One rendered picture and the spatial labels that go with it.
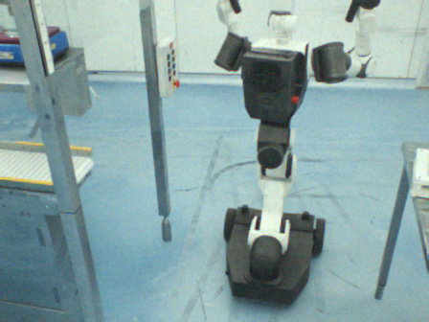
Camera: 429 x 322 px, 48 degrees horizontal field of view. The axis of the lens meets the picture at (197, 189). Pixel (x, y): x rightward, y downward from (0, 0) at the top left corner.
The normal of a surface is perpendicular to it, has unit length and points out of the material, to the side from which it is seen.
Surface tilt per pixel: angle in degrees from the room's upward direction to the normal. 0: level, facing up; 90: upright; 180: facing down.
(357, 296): 0
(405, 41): 90
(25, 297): 90
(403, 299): 0
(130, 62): 90
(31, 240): 90
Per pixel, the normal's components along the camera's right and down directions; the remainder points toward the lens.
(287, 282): -0.04, -0.84
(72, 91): -0.25, 0.53
